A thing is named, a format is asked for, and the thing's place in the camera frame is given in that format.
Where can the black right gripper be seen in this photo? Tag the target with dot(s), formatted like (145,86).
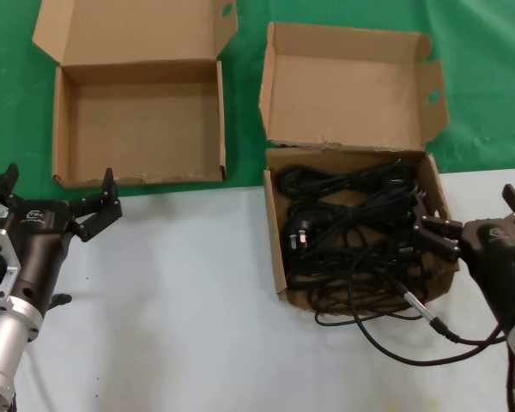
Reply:
(498,266)

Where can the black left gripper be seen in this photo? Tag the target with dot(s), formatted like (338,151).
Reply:
(43,240)

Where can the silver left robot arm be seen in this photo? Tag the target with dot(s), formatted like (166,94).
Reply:
(4,343)

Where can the cardboard box with intact lid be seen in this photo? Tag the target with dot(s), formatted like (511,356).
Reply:
(146,124)

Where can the cardboard box with torn lid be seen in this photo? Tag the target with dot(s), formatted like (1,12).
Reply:
(347,94)

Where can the small black knob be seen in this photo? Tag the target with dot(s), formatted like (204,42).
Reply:
(60,299)

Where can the green cloth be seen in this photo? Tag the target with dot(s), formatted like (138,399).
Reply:
(249,86)

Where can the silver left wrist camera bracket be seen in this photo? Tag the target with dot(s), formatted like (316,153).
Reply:
(2,240)

